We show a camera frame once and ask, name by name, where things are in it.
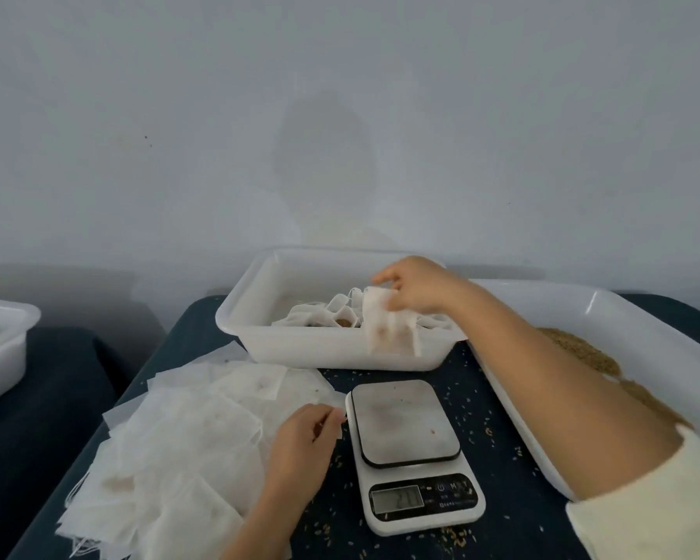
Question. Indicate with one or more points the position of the person's left hand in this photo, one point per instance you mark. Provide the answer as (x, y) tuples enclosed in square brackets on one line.
[(301, 455)]

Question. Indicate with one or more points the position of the person's right hand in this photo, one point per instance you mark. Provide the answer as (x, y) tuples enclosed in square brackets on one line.
[(420, 285)]

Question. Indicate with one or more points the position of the white mesh bag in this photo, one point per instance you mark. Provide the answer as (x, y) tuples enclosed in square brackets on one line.
[(387, 320)]

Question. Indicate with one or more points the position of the pile of white bags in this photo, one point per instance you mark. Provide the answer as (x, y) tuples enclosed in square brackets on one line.
[(175, 460)]

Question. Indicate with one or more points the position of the white plastic tub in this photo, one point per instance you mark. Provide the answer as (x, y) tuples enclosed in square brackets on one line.
[(268, 320)]

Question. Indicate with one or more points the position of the brown grain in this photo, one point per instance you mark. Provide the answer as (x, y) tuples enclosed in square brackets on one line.
[(595, 358)]

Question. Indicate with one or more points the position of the white tray of grain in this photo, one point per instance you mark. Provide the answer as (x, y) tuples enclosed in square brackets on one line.
[(665, 332)]

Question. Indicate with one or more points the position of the person's right forearm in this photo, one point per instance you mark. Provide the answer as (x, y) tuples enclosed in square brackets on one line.
[(572, 390)]

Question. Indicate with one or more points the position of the white digital kitchen scale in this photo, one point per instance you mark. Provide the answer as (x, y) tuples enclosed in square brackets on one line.
[(408, 425)]

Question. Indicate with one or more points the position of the dark blue tablecloth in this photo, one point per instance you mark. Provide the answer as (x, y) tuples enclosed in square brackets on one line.
[(525, 507), (47, 437)]

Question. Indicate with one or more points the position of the white sleeve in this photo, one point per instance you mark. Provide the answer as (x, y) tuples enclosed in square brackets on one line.
[(659, 507)]

